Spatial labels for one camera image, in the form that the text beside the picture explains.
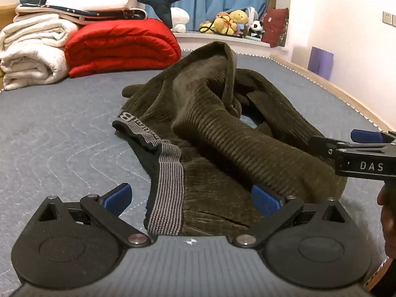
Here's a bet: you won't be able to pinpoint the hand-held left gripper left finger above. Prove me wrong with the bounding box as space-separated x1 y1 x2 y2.
36 183 153 248

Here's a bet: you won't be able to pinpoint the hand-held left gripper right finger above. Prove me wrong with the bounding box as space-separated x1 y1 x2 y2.
232 185 347 250

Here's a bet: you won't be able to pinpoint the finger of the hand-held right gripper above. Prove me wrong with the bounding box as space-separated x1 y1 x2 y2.
309 135 341 163
350 129 396 145

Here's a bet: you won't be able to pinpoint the olive corduroy pants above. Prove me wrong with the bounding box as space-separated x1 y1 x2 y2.
112 41 348 236

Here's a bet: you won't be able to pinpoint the person's right hand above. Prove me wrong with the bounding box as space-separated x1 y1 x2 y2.
377 183 396 252

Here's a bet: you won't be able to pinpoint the purple rolled mat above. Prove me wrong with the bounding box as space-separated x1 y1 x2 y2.
308 46 335 80

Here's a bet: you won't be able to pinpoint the grey quilted mattress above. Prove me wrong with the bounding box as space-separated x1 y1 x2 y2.
0 49 396 297

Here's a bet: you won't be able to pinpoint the dark red pillow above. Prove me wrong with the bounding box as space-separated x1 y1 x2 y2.
261 8 290 48

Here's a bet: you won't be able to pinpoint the panda plush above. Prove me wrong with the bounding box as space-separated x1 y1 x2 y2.
249 20 266 40

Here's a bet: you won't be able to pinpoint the red folded blanket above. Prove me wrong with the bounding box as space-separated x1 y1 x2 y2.
64 19 182 78

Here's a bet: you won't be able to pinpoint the yellow duck plush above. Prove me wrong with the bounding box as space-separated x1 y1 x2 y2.
229 10 248 27

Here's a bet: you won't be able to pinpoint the yellow bear plush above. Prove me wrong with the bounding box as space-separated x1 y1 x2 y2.
199 12 237 35

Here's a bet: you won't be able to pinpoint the cream folded blanket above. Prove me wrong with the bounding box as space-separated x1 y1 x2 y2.
0 14 79 91

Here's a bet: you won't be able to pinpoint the dark patterned folded blanket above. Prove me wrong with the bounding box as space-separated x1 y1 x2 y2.
15 4 148 26

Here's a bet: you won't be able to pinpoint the white plush toy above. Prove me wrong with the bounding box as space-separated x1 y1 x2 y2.
170 7 190 33

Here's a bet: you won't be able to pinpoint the wooden bed frame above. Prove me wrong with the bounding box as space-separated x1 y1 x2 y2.
271 54 396 134

